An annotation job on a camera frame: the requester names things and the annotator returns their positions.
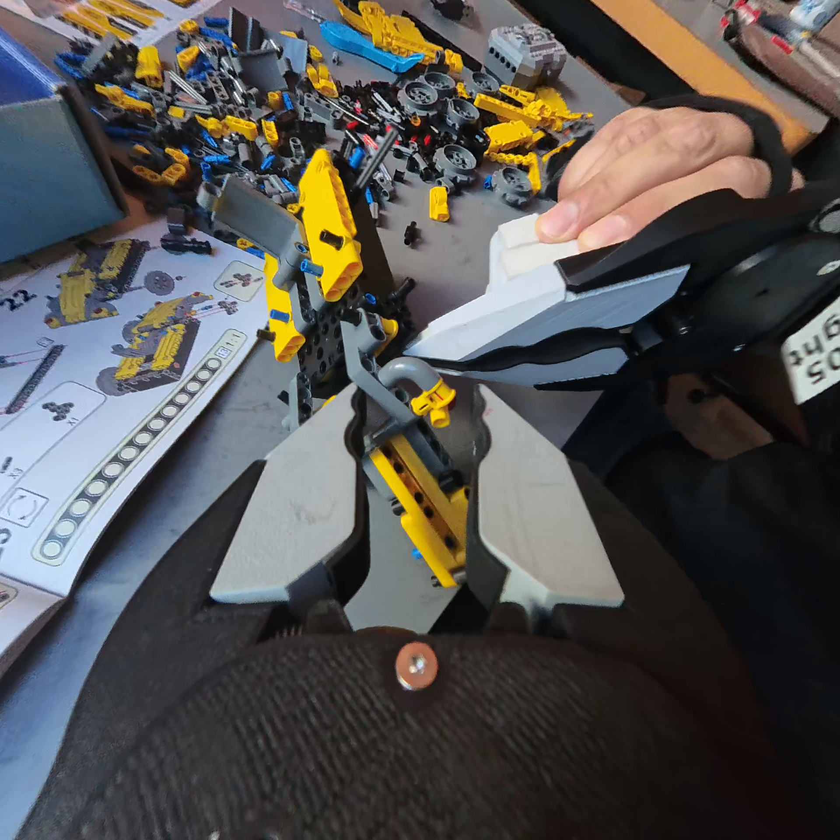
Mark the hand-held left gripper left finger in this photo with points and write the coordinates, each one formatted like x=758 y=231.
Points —
x=295 y=512

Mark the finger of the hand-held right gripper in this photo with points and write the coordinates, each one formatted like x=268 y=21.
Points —
x=525 y=315
x=564 y=374

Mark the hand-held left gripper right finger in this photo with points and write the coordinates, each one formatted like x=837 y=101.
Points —
x=538 y=518

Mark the yellow black toy brick model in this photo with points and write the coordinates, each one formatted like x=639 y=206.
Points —
x=328 y=223

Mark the grey desk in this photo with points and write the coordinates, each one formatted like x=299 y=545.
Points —
x=459 y=275

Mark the person's right hand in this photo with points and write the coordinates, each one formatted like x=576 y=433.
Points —
x=643 y=170

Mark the cluster of grey toy wheels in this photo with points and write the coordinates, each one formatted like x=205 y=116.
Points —
x=456 y=161

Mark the person's dark clothing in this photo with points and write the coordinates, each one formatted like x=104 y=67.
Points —
x=722 y=590

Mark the open instruction booklet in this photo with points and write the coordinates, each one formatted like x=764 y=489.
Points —
x=131 y=394

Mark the dark mat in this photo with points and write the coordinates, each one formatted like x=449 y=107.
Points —
x=800 y=72

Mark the table with orange edge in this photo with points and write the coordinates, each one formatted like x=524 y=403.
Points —
x=689 y=52

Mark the grey toy motor block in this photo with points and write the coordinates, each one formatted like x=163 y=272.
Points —
x=525 y=56

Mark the blue toy brick separator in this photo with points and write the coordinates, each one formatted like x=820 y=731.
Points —
x=367 y=49

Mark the pile of loose toy pieces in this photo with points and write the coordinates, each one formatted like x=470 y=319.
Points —
x=216 y=124

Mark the blue cardboard box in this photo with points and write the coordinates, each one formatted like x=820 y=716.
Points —
x=46 y=164

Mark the yellow printed leaflet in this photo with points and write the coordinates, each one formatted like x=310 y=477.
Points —
x=85 y=16

